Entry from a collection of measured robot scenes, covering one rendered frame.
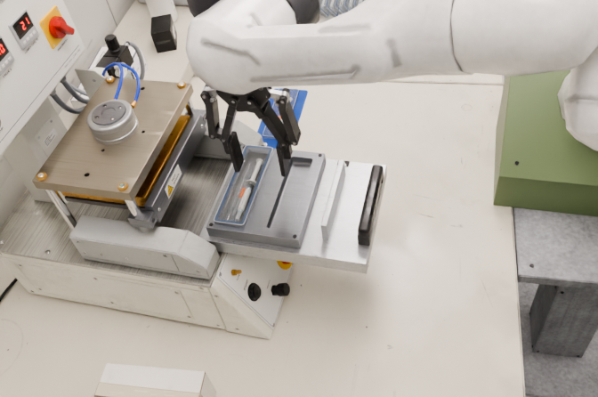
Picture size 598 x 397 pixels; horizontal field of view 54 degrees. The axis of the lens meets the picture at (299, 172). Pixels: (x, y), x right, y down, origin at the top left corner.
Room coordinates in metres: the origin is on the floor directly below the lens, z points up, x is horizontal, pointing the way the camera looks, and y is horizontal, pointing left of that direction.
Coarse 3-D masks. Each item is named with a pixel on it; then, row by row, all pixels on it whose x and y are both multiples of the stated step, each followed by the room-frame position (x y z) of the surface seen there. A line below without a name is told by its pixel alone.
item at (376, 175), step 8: (376, 168) 0.68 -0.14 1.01; (376, 176) 0.66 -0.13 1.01; (368, 184) 0.65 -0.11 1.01; (376, 184) 0.65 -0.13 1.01; (368, 192) 0.63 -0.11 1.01; (376, 192) 0.63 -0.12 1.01; (368, 200) 0.61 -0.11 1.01; (376, 200) 0.62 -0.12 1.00; (368, 208) 0.60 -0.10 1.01; (360, 216) 0.59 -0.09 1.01; (368, 216) 0.58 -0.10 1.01; (360, 224) 0.57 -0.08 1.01; (368, 224) 0.57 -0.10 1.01; (360, 232) 0.56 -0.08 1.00; (368, 232) 0.55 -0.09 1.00; (360, 240) 0.56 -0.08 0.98; (368, 240) 0.55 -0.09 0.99
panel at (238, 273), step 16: (224, 256) 0.61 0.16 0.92; (240, 256) 0.63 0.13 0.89; (224, 272) 0.59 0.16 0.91; (240, 272) 0.59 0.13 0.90; (256, 272) 0.62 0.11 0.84; (272, 272) 0.64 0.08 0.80; (288, 272) 0.66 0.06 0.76; (240, 288) 0.58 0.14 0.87; (256, 304) 0.57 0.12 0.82; (272, 304) 0.59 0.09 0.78; (272, 320) 0.56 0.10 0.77
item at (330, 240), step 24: (336, 168) 0.70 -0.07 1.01; (360, 168) 0.73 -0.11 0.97; (384, 168) 0.72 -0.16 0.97; (336, 192) 0.65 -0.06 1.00; (360, 192) 0.67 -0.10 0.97; (312, 216) 0.63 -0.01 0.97; (336, 216) 0.62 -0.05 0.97; (216, 240) 0.62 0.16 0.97; (240, 240) 0.61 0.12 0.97; (312, 240) 0.58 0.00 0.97; (336, 240) 0.57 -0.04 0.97; (312, 264) 0.55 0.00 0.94; (336, 264) 0.54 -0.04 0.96; (360, 264) 0.52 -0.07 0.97
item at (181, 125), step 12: (180, 120) 0.84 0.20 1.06; (180, 132) 0.81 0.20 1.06; (168, 144) 0.78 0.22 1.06; (168, 156) 0.75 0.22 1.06; (156, 168) 0.73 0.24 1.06; (144, 180) 0.70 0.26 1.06; (156, 180) 0.70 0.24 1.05; (144, 192) 0.67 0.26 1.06; (96, 204) 0.70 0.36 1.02; (108, 204) 0.69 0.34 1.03; (120, 204) 0.68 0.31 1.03; (144, 204) 0.66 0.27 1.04
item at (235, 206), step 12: (252, 156) 0.77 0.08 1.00; (264, 156) 0.77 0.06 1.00; (240, 168) 0.74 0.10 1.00; (252, 168) 0.74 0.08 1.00; (264, 168) 0.73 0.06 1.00; (240, 180) 0.72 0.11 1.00; (252, 180) 0.71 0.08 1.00; (228, 192) 0.69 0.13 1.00; (240, 192) 0.69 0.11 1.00; (252, 192) 0.68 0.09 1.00; (228, 204) 0.66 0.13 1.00; (240, 204) 0.66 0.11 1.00; (216, 216) 0.64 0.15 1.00; (228, 216) 0.64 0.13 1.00; (240, 216) 0.63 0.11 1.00
